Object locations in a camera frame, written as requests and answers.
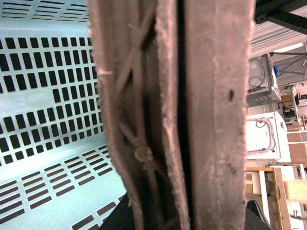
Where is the left gripper worn right finger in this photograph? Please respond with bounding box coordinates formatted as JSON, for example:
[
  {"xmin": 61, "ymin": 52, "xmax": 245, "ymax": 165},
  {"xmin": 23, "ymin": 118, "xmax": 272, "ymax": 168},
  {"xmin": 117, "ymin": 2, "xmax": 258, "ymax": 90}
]
[{"xmin": 184, "ymin": 0, "xmax": 255, "ymax": 230}]

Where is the left gripper worn left finger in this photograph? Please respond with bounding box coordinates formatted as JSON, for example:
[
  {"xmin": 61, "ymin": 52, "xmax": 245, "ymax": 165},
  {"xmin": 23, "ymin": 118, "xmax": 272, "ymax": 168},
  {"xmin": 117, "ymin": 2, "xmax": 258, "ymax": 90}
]
[{"xmin": 88, "ymin": 0, "xmax": 190, "ymax": 230}]

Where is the light blue plastic basket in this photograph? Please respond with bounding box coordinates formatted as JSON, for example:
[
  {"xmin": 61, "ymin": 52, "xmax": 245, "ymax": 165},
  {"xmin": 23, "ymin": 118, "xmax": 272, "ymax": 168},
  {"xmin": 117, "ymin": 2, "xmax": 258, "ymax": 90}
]
[{"xmin": 0, "ymin": 0, "xmax": 125, "ymax": 230}]

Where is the white washing machine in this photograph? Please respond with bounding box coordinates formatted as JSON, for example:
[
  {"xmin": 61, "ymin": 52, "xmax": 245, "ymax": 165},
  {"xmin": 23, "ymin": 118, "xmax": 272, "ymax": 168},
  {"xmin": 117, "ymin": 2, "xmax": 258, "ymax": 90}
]
[{"xmin": 245, "ymin": 112, "xmax": 291, "ymax": 162}]

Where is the wooden frame structure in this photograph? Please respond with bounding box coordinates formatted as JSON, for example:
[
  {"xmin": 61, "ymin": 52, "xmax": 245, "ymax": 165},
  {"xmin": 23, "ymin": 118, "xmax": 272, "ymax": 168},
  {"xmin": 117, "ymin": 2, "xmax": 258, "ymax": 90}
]
[{"xmin": 245, "ymin": 166, "xmax": 307, "ymax": 230}]

